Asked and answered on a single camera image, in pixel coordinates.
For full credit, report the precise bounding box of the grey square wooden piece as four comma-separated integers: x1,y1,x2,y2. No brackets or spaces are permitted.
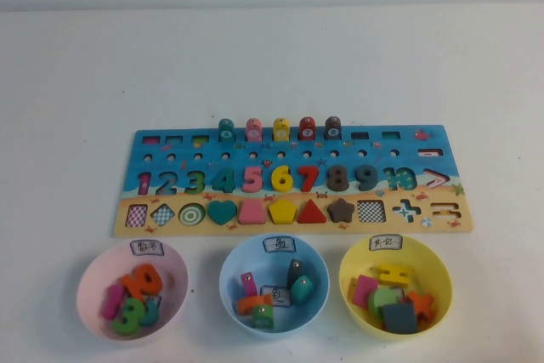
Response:
382,301,420,335

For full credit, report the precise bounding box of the yellow number six piece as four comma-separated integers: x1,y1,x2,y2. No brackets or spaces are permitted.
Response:
270,165,294,193

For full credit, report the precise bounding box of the pink number five piece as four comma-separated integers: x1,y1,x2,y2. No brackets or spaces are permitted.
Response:
241,166,264,194

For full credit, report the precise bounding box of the yellow fish piece numbered six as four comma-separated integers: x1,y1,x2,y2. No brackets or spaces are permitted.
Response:
272,116,291,142

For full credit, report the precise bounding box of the pink fish piece numbered five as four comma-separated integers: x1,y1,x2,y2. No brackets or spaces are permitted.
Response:
245,117,264,142

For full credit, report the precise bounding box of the red number seven piece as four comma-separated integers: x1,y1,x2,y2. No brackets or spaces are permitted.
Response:
297,165,320,193

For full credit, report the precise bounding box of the red fish piece numbered seven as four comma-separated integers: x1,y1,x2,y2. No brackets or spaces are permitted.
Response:
298,116,317,141

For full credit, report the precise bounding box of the teal number four piece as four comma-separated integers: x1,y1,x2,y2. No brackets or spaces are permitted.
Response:
212,166,237,194

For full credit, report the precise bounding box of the yellow pentagon piece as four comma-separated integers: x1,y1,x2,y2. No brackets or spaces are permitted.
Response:
267,199,298,225

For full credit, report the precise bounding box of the teal fish piece numbered four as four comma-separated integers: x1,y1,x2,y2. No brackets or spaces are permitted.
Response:
217,117,236,143

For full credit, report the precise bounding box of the pink trapezoid piece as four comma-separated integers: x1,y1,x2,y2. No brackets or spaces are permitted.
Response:
237,200,267,225

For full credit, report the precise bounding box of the red triangle piece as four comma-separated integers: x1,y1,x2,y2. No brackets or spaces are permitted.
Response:
296,198,328,224

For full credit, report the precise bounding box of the brown fish piece numbered eight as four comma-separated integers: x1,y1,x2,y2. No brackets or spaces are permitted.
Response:
324,116,343,141

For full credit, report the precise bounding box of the teal heart piece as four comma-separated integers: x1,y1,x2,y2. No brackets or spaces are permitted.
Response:
207,199,238,226

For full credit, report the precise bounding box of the brown star piece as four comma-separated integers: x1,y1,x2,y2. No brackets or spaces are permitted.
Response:
326,197,356,224

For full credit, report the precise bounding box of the paper label on blue bowl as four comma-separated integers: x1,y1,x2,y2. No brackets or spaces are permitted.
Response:
263,236,298,253

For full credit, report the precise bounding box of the grey number nine piece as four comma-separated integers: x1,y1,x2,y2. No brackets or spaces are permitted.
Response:
354,165,379,192

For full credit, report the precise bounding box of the dark grey fish piece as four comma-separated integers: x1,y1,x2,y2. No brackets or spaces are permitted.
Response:
286,258,305,287

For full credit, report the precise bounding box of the magenta fish piece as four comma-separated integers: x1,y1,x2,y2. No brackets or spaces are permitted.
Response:
240,271,258,298

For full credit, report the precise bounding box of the blue plastic bowl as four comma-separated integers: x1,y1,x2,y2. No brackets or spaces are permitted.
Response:
218,234,331,342

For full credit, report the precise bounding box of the teal fish piece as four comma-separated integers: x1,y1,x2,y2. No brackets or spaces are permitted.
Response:
290,275,315,307

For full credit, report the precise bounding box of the paper label inside blue bowl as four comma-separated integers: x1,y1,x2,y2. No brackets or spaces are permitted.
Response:
259,285,292,308

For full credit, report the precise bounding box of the paper label on yellow bowl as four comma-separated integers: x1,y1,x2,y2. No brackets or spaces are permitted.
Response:
368,234,403,250

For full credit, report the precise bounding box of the orange fish piece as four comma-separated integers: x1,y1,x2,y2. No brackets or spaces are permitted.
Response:
236,293,274,315

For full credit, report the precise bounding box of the colourful wooden puzzle board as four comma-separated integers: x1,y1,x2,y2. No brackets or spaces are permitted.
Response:
112,124,473,237

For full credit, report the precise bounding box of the paper label on pink bowl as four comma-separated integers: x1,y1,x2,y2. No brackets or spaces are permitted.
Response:
129,239,166,257

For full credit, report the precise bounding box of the pink plastic bowl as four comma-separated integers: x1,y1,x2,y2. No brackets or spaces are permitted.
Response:
76,239,190,342

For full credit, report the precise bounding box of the green fish piece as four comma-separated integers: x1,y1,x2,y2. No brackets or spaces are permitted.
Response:
251,303,274,330

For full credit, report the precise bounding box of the pink rectangle piece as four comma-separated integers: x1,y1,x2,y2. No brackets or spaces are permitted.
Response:
351,275,379,308

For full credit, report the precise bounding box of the yellow equals sign piece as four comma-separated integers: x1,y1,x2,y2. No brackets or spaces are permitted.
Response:
377,264,413,287

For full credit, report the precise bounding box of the green circle piece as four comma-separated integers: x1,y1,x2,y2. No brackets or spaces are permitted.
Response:
367,287,401,320

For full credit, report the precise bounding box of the orange number ten piece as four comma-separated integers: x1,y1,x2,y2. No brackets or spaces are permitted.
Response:
121,264,163,300

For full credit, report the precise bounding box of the teal number two piece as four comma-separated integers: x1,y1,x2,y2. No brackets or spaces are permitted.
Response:
138,299,161,326

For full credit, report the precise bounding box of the yellow plastic bowl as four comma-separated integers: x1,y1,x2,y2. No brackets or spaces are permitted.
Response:
338,233,455,342

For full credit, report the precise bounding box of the pink number one piece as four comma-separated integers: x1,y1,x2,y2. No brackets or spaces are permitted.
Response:
100,284,125,320

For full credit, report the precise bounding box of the green number three piece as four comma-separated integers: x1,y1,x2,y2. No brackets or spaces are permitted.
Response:
111,297,148,334

